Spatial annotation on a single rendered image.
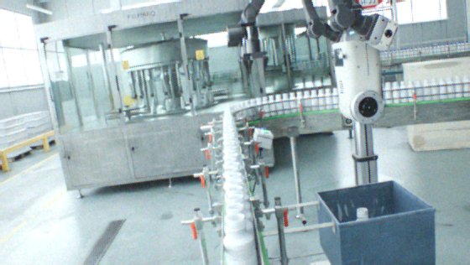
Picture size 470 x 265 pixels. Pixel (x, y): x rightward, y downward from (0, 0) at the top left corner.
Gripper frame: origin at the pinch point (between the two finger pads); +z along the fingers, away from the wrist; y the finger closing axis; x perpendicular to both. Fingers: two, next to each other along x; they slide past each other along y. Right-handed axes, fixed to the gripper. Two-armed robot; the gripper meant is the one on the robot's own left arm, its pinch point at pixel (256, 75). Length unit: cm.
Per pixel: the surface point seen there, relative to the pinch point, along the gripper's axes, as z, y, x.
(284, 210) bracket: 33, -2, -66
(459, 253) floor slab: 137, 133, 72
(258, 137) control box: 30.1, -0.3, 24.7
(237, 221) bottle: 25, -13, -90
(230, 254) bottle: 31, -15, -91
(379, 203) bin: 53, 41, -22
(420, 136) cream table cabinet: 114, 240, 335
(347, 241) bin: 51, 18, -52
